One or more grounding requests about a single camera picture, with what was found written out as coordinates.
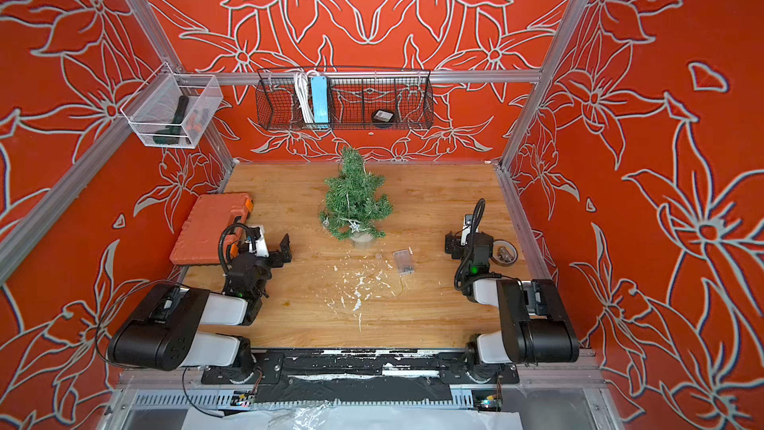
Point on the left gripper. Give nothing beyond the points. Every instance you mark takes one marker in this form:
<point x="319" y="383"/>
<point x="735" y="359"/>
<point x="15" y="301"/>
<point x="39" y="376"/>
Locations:
<point x="275" y="254"/>

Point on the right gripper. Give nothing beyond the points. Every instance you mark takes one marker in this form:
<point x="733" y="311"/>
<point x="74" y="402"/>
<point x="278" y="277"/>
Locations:
<point x="456" y="244"/>

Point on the small green christmas tree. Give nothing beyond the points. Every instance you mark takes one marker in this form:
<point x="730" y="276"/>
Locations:
<point x="353" y="193"/>

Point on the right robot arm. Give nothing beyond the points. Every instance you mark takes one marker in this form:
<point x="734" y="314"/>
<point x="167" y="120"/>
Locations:
<point x="534" y="327"/>

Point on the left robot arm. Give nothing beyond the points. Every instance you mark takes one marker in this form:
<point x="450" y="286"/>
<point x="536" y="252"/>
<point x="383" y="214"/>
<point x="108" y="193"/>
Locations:
<point x="163" y="332"/>

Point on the tape roll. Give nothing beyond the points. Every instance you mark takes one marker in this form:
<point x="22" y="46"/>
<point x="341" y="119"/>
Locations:
<point x="504" y="253"/>

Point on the orange tool case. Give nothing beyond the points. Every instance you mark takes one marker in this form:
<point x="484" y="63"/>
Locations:
<point x="197" y="243"/>

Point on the black tape measure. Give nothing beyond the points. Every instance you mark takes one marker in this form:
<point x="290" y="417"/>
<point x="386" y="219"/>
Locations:
<point x="383" y="118"/>

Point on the blue power strip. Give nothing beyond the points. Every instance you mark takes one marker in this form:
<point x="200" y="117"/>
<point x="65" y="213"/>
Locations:
<point x="319" y="89"/>

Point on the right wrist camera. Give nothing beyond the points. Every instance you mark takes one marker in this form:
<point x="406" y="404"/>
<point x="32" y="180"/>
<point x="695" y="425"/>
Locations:
<point x="468" y="228"/>

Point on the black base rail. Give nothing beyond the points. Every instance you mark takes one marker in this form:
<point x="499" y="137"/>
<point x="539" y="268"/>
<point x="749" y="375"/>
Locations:
<point x="291" y="377"/>

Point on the orange handled tool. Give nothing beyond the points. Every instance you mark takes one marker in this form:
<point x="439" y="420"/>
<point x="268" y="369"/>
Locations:
<point x="197" y="123"/>

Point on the black wire basket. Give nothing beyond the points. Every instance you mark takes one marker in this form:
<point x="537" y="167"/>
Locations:
<point x="284" y="99"/>

